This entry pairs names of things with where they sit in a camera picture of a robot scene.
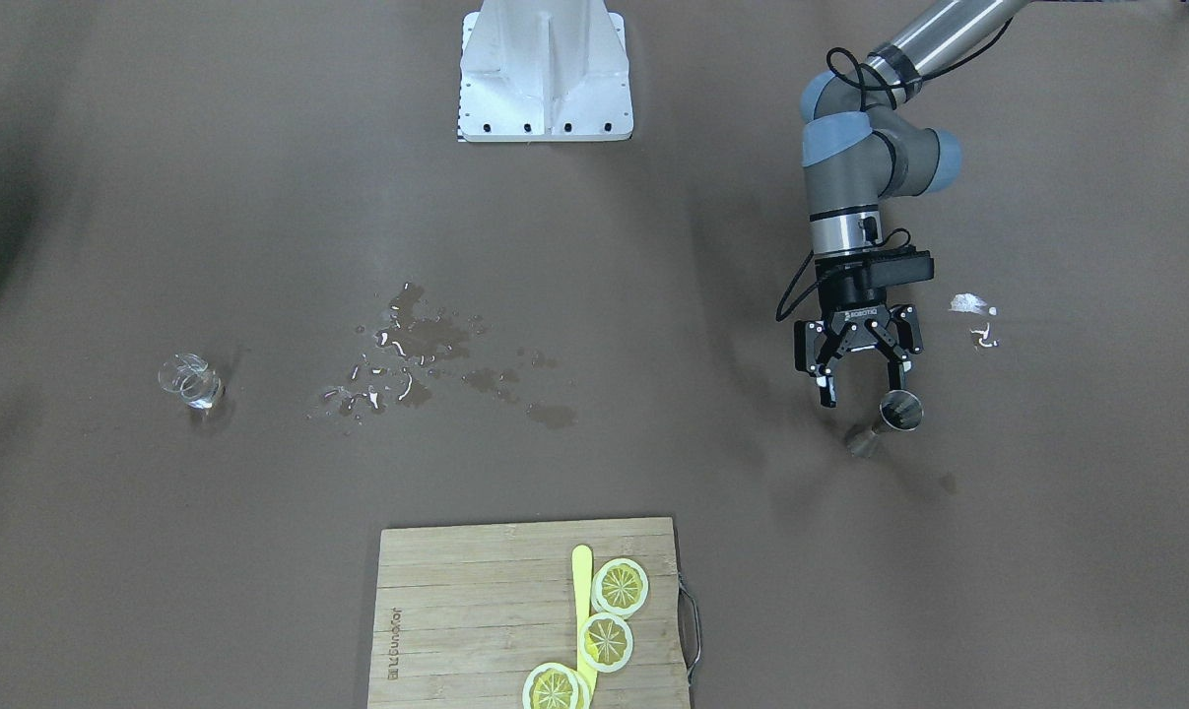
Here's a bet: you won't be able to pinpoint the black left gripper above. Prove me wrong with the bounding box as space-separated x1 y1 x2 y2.
793 282 924 409

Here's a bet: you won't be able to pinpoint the steel jigger measuring cup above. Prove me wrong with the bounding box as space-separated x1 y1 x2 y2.
843 389 924 459

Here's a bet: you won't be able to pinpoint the clear glass beaker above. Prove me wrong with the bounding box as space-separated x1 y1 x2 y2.
157 352 224 410

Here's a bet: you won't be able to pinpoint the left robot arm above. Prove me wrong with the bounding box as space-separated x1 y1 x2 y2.
775 1 1024 409

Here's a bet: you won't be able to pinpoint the white crumbs on table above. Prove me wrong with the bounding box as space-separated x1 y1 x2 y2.
949 291 1001 352

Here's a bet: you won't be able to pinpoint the lemon slice top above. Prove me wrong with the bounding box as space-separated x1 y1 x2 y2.
591 557 652 619

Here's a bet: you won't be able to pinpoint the lemon slice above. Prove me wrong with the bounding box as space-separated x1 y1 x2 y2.
591 557 652 619
575 611 635 675
520 663 591 709

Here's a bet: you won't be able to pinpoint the yellow plastic knife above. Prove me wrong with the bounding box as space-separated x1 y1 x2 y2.
570 545 598 705

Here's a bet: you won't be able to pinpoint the lemon slice middle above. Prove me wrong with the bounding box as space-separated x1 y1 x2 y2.
575 611 635 675

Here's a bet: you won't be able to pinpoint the lemon slice bottom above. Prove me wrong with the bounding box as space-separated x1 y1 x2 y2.
520 663 591 709

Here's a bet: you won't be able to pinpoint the spilled liquid puddle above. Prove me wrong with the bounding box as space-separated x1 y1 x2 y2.
306 282 579 429

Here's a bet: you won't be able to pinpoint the bamboo cutting board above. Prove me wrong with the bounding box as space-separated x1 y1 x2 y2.
365 517 692 708

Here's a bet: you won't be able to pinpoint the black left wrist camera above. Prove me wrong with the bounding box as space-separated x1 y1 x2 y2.
818 246 936 291

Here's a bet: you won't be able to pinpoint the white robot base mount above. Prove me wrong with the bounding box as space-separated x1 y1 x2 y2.
457 1 634 143

